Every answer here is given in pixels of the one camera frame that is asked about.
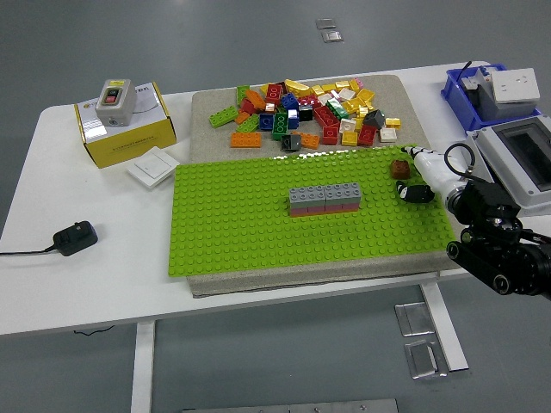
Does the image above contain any green white-studded brick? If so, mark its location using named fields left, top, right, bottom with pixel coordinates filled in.
left=326, top=98, right=350, bottom=120

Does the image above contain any white wall switch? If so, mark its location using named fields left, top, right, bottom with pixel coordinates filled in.
left=126, top=145, right=182, bottom=189

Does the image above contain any black adapter cord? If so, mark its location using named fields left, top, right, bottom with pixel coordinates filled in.
left=0, top=243, right=59, bottom=256

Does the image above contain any grey long brick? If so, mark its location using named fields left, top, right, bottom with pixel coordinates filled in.
left=325, top=182, right=362, bottom=205
left=288, top=185, right=327, bottom=206

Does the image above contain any dark green long brick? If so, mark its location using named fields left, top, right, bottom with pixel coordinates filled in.
left=271, top=111, right=291, bottom=141

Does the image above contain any metal floor hatch plate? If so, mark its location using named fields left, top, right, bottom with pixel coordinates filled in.
left=404, top=339, right=451, bottom=380
left=394, top=302, right=436, bottom=337

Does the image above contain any thin black cable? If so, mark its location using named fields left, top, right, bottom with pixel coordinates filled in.
left=72, top=324, right=116, bottom=336

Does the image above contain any blue plastic bin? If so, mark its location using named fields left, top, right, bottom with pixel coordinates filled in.
left=440, top=63, right=543, bottom=132

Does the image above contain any yellow white cardboard box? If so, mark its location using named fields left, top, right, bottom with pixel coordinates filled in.
left=74, top=81, right=178, bottom=169

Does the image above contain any lime long brick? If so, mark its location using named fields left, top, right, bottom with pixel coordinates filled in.
left=208, top=105, right=240, bottom=128

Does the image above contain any brown square brick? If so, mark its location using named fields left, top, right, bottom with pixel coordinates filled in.
left=389, top=159, right=412, bottom=180

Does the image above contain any orange long brick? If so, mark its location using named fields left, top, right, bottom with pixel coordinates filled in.
left=230, top=132, right=263, bottom=149

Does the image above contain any white table leg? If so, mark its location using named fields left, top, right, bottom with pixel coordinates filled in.
left=420, top=281, right=470, bottom=373
left=131, top=320, right=156, bottom=413

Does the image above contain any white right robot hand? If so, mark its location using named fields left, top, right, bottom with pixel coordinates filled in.
left=394, top=145, right=469, bottom=204

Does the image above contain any red long brick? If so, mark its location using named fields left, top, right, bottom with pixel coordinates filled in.
left=313, top=105, right=341, bottom=132

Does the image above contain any grey socket base box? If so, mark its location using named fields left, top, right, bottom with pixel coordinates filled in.
left=475, top=81, right=542, bottom=121

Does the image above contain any grey white electrical part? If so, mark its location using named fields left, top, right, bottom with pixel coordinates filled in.
left=459, top=66, right=492, bottom=93

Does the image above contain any dark grey sloped brick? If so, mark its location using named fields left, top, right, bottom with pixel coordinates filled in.
left=362, top=108, right=387, bottom=130

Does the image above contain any green studded baseplate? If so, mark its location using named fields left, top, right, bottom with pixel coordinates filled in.
left=167, top=144, right=460, bottom=279

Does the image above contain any thin orange brick strip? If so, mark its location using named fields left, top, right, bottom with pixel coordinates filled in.
left=289, top=209, right=362, bottom=218

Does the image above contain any yellow curved brick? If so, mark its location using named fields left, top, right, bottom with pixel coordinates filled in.
left=284, top=78, right=313, bottom=97

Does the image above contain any grey push-button switch box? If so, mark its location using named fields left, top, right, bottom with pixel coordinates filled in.
left=95, top=77, right=139, bottom=127

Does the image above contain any grey electrical enclosure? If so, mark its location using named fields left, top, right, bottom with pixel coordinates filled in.
left=467, top=114, right=551, bottom=216

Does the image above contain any black power adapter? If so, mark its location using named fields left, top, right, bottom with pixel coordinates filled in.
left=52, top=219, right=99, bottom=257

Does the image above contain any white socket panel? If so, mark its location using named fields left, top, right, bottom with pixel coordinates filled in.
left=490, top=67, right=542, bottom=104

